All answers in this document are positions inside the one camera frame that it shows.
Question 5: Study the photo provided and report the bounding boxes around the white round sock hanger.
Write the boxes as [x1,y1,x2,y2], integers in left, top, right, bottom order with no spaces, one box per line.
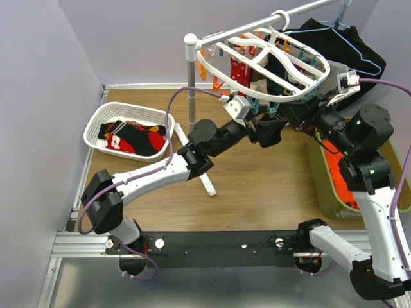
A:
[195,10,330,103]

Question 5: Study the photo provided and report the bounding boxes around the silver drying rack stand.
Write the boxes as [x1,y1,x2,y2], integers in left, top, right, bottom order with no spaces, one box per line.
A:
[175,0,341,196]

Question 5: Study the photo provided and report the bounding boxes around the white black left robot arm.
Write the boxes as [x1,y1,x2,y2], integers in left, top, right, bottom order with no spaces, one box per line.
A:
[80,119,264,253]

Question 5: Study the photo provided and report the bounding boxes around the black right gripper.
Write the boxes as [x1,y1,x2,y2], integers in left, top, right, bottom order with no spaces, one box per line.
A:
[278,89,358,155]

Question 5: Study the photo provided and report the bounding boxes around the green plastic bin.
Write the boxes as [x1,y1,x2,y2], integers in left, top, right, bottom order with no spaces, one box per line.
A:
[308,114,395,219]

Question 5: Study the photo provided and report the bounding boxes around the orange cloth in bin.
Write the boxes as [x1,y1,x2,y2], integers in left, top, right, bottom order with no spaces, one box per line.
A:
[322,141,359,210]

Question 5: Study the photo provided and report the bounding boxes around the cream brown striped sock back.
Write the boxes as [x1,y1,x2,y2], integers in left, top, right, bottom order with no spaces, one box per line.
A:
[249,69,268,94]

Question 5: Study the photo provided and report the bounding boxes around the grey hanging garment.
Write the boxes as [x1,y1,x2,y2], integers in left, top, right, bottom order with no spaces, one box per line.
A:
[319,60,351,96]

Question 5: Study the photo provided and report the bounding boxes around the red santa sock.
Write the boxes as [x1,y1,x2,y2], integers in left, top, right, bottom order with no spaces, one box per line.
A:
[229,43,256,88]

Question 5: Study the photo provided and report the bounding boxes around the light blue wire hanger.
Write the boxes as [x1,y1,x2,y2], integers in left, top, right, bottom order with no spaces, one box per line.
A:
[285,1,386,78]

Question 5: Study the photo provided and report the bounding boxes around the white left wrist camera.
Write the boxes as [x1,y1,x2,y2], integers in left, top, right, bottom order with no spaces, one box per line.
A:
[219,94,251,127]

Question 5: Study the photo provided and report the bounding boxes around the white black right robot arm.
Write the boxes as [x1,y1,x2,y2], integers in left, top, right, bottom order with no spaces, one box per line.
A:
[280,98,410,300]

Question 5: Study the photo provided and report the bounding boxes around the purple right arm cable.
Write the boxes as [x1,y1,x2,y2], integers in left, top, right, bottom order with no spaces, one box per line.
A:
[358,78,411,280]

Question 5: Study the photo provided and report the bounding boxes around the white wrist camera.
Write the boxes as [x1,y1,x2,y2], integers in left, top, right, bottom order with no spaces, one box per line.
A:
[326,71,360,107]
[219,94,251,127]

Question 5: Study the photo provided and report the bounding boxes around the teal clothes peg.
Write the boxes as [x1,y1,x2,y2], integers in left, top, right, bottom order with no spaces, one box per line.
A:
[265,102,281,119]

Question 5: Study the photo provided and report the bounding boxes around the black striped sock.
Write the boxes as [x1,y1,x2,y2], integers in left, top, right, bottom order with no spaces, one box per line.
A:
[259,114,288,148]

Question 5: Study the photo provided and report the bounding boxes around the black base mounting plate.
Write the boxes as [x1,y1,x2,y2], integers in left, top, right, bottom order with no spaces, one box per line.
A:
[115,229,325,270]

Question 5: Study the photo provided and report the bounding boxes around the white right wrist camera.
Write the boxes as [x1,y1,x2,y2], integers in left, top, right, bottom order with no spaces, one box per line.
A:
[326,71,360,107]

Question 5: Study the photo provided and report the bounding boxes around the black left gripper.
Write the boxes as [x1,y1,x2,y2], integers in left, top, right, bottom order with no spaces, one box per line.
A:
[209,104,283,158]

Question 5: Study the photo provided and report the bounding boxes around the navy santa sock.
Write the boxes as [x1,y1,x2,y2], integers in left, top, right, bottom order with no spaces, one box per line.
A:
[265,54,309,97]

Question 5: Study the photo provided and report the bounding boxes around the white perforated basket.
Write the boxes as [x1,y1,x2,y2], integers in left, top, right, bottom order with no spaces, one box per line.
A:
[83,102,175,163]

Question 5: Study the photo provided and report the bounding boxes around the black hanging garment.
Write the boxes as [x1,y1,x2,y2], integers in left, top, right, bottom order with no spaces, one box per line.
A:
[286,18,387,97]

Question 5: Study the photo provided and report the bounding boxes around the socks pile in basket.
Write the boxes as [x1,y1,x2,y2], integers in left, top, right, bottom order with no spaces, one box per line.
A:
[98,120,166,157]

